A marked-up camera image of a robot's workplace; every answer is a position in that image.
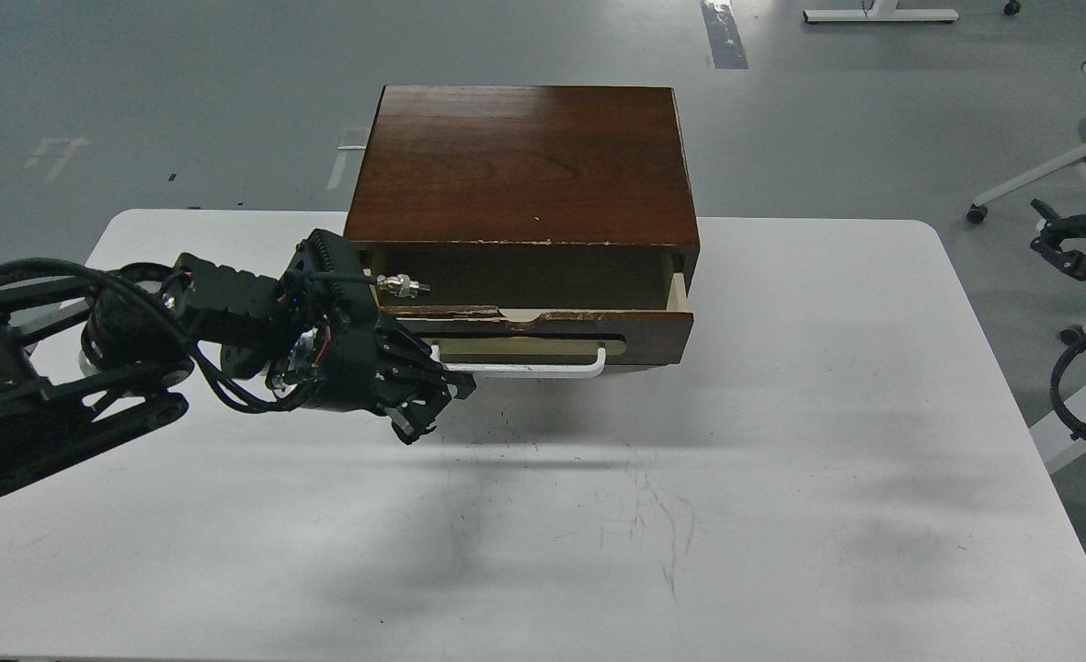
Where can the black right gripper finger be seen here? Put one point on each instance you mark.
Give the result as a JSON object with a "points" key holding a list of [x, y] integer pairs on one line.
{"points": [[1054, 231]]}

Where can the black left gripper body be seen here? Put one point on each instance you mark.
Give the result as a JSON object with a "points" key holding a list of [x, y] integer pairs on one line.
{"points": [[313, 337]]}

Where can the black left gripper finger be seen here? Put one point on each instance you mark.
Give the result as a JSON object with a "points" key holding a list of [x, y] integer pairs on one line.
{"points": [[414, 415], [439, 385]]}

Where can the wooden drawer with white handle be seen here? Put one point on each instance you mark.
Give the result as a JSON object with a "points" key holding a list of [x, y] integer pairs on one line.
{"points": [[517, 305]]}

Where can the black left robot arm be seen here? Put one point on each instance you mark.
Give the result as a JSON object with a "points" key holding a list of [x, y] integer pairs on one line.
{"points": [[91, 358]]}

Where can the dark wooden drawer cabinet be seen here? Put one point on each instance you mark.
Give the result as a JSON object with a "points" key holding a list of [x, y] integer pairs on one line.
{"points": [[588, 166]]}

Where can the white table leg base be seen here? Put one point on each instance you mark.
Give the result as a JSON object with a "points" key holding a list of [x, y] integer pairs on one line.
{"points": [[880, 12]]}

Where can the grey floor tape strip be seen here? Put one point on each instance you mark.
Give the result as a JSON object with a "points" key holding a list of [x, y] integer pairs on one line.
{"points": [[724, 42]]}

